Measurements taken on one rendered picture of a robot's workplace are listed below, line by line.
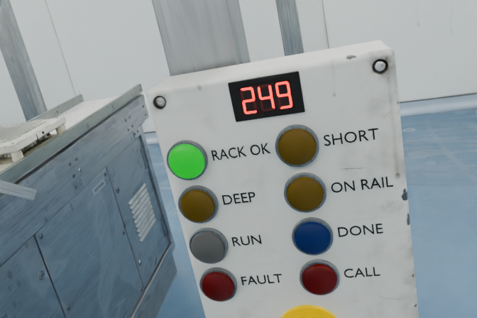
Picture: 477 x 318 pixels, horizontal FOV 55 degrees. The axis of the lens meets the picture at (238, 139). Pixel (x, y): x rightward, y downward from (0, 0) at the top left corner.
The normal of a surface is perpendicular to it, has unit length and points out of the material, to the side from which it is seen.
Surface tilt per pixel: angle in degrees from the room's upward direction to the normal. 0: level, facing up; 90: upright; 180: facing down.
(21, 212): 90
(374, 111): 90
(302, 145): 89
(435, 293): 0
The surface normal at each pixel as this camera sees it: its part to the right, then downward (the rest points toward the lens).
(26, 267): 0.97, -0.13
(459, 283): -0.20, -0.93
